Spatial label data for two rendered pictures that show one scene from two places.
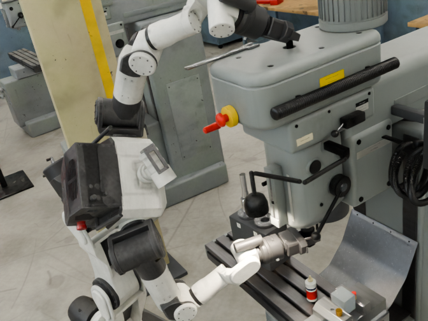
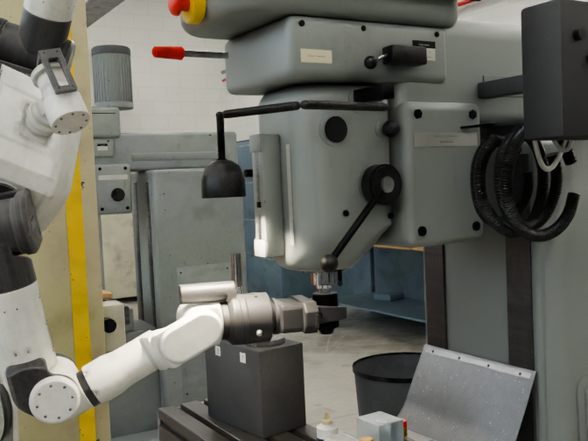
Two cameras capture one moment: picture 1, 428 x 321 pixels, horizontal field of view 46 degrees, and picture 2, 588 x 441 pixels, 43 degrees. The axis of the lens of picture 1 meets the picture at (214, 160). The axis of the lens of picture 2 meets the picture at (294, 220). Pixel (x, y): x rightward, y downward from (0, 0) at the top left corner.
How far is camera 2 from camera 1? 0.83 m
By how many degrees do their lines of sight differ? 24
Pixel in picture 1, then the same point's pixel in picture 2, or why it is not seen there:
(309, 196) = (322, 186)
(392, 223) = (492, 347)
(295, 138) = (299, 45)
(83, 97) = not seen: hidden behind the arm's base
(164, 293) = (18, 338)
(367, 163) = (435, 164)
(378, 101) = (454, 63)
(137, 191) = (16, 138)
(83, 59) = not seen: hidden behind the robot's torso
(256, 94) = not seen: outside the picture
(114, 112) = (18, 38)
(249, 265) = (199, 323)
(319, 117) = (345, 30)
